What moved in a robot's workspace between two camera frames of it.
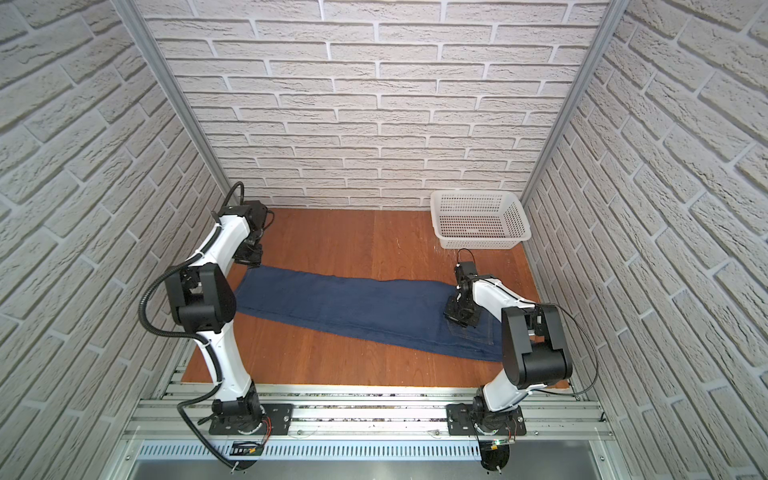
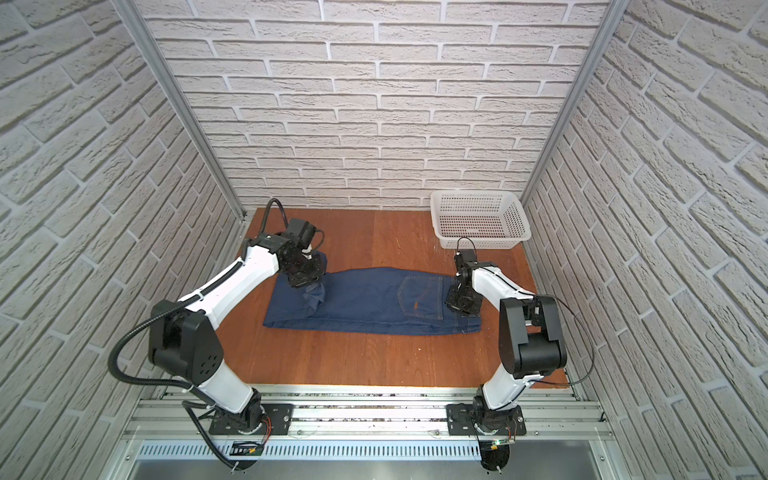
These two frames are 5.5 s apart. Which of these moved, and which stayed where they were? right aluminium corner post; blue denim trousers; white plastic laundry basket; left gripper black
Moved: left gripper black; blue denim trousers
Stayed: white plastic laundry basket; right aluminium corner post
